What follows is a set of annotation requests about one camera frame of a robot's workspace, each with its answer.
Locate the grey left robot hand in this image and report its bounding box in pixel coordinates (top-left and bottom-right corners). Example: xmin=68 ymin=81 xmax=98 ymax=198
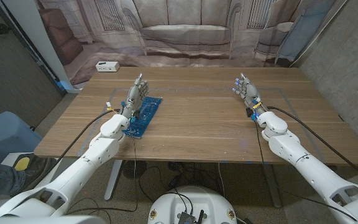
xmin=121 ymin=73 xmax=150 ymax=119

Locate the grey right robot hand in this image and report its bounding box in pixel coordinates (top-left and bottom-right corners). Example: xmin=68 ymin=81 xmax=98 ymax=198
xmin=231 ymin=72 xmax=267 ymax=118

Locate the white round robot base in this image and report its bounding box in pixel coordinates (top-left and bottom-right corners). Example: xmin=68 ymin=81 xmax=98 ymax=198
xmin=147 ymin=185 xmax=238 ymax=224

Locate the white power strip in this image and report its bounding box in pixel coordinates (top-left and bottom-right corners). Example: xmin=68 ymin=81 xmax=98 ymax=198
xmin=95 ymin=61 xmax=121 ymax=73

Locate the grey tape outline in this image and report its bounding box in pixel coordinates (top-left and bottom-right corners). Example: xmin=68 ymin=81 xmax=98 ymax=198
xmin=78 ymin=87 xmax=326 ymax=162

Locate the black round floor fan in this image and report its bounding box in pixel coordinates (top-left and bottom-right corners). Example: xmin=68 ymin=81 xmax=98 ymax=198
xmin=122 ymin=160 xmax=147 ymax=180

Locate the printed living room backdrop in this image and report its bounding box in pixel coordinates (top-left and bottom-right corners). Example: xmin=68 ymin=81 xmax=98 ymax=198
xmin=35 ymin=0 xmax=347 ymax=86

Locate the white table leg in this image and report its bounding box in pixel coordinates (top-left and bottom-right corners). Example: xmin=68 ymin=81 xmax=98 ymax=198
xmin=104 ymin=160 xmax=124 ymax=201

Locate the grey table leg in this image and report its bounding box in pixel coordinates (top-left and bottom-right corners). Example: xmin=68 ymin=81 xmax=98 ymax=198
xmin=261 ymin=163 xmax=283 ymax=208

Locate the black shoe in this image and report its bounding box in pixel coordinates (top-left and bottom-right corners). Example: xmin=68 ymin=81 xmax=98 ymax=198
xmin=11 ymin=155 xmax=58 ymax=194

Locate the black yellow foot pedal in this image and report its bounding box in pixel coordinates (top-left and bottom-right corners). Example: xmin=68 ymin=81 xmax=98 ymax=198
xmin=13 ymin=153 xmax=33 ymax=172

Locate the black electronics box with antenna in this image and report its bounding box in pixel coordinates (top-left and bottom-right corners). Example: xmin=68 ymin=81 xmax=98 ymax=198
xmin=177 ymin=210 xmax=205 ymax=224

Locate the blue grey chair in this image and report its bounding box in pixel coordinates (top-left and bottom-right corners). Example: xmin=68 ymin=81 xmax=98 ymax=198
xmin=0 ymin=111 xmax=43 ymax=164

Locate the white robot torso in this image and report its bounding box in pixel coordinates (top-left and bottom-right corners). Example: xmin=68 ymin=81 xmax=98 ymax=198
xmin=0 ymin=215 xmax=107 ymax=224

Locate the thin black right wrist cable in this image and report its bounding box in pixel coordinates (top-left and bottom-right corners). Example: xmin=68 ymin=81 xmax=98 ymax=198
xmin=254 ymin=119 xmax=358 ymax=222

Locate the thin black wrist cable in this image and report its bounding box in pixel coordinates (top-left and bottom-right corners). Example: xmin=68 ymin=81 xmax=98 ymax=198
xmin=254 ymin=119 xmax=358 ymax=222
xmin=65 ymin=119 xmax=139 ymax=216

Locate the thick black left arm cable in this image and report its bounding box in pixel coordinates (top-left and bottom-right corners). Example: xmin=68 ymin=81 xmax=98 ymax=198
xmin=26 ymin=108 xmax=121 ymax=190

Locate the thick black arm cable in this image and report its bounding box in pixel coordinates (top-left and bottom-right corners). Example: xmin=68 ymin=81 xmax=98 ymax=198
xmin=26 ymin=108 xmax=121 ymax=190
xmin=267 ymin=106 xmax=358 ymax=187

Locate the thin black left wrist cable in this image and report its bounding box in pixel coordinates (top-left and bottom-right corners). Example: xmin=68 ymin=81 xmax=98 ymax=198
xmin=65 ymin=119 xmax=139 ymax=216

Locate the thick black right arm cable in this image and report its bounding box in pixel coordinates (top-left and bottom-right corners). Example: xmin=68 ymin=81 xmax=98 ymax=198
xmin=267 ymin=106 xmax=358 ymax=187

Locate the black floor cable bundle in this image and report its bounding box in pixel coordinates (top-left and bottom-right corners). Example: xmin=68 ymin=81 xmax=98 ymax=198
xmin=138 ymin=161 xmax=223 ymax=203

